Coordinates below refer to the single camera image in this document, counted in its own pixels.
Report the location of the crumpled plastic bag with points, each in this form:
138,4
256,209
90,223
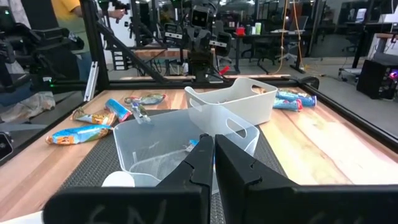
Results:
28,105

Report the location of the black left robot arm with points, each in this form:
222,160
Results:
200,73

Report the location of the black background desk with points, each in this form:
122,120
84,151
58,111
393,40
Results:
270,34

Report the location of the black aluminium frame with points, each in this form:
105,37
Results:
217,84

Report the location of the black handheld device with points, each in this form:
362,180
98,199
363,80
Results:
119,5

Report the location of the blue red granola bar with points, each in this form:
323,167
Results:
286,105

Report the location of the blue yellow granola bar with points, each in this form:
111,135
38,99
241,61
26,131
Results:
297,98

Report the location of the black background robot arm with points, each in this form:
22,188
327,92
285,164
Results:
31,53

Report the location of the black table-level camera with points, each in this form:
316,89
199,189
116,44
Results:
4,146

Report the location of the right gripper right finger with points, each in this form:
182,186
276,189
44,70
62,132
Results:
295,208

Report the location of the bright blue granola bar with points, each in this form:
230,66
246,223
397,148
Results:
118,109
193,142

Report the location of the yellow green granola bar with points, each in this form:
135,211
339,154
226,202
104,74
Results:
94,118

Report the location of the silver aluminium bar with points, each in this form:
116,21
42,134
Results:
91,81

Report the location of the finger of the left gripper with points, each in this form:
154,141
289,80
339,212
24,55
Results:
194,42
204,42

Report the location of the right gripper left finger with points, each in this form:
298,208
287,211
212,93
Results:
140,208

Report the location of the person's hand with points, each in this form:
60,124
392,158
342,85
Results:
116,14

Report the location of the grey woven mat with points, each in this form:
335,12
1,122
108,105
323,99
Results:
93,161

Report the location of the frosted white plastic bin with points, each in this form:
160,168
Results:
248,109

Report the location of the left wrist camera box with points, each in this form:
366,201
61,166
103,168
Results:
200,15

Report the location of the blue orange granola bar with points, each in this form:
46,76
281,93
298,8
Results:
79,135

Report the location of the clear plastic bin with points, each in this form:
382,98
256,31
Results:
149,146

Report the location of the red green granola bar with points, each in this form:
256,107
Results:
146,99

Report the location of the background workbench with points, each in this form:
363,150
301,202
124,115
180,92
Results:
161,53

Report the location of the person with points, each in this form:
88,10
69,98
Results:
66,18

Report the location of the black computer pink light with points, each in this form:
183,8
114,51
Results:
377,77

